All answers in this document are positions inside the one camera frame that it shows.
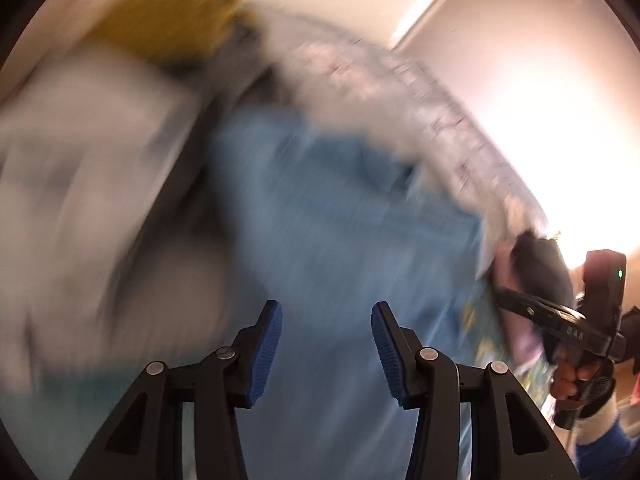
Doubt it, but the white patterned cloth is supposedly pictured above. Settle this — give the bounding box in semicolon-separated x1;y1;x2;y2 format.
267;12;553;283

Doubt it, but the green floral blanket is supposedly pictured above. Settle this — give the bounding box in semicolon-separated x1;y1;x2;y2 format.
461;280;557;413

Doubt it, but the yellow cloth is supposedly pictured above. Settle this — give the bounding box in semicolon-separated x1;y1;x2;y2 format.
87;0;253;67

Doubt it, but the dark cloth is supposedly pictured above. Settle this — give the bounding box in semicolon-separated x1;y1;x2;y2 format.
514;231;575;313

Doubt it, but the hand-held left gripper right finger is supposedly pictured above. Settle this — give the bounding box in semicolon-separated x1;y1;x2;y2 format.
371;301;583;480

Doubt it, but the person's right hand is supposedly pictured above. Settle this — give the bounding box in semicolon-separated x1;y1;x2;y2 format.
549;349;616;419

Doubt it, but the blue terry garment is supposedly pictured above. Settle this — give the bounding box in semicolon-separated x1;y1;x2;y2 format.
207;105;503;480

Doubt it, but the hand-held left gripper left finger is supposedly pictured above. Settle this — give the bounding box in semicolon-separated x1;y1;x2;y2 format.
70;300;283;480

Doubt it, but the pink cloth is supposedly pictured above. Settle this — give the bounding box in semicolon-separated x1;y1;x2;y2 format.
491;241;546;363

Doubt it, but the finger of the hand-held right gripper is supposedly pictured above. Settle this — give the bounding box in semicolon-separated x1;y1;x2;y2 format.
492;286;587;332

